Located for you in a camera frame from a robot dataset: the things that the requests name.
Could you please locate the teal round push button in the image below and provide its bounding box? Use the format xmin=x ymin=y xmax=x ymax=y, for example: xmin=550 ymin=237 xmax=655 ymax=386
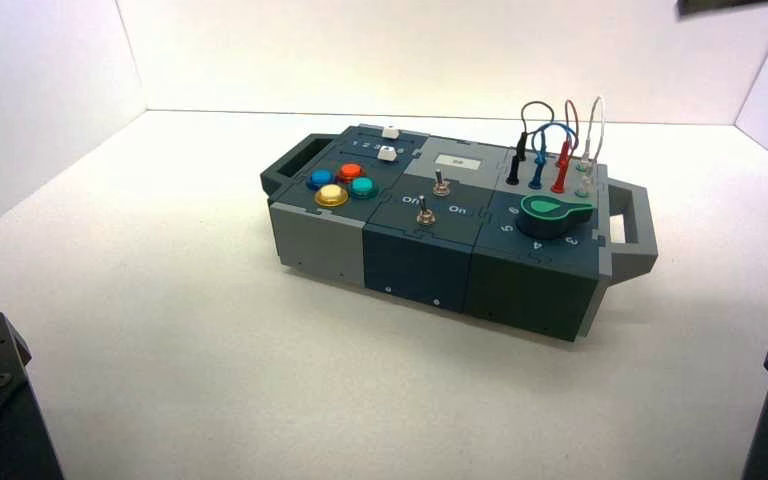
xmin=348 ymin=177 xmax=380 ymax=201

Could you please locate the grey and blue control box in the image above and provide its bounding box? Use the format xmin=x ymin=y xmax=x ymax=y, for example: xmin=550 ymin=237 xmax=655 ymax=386
xmin=259 ymin=124 xmax=659 ymax=344

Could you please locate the green rotary knob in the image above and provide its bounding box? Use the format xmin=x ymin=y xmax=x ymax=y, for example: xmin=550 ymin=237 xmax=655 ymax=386
xmin=519 ymin=195 xmax=596 ymax=241

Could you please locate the black jumper cable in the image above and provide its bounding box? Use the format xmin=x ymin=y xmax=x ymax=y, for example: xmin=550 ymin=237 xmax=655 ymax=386
xmin=505 ymin=101 xmax=556 ymax=187

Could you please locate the white label on box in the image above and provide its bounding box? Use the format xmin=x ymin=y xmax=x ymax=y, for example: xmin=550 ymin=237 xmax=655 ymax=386
xmin=435 ymin=154 xmax=483 ymax=170

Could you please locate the red jumper cable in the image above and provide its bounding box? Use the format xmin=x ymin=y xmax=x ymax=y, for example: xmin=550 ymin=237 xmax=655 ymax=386
xmin=550 ymin=99 xmax=581 ymax=195

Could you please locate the yellow round push button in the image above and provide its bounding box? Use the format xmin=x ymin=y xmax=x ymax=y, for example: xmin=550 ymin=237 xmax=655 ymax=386
xmin=314 ymin=184 xmax=351 ymax=209

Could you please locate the white jumper cable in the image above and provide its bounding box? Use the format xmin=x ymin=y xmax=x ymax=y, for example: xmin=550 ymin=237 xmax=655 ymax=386
xmin=574 ymin=95 xmax=607 ymax=199

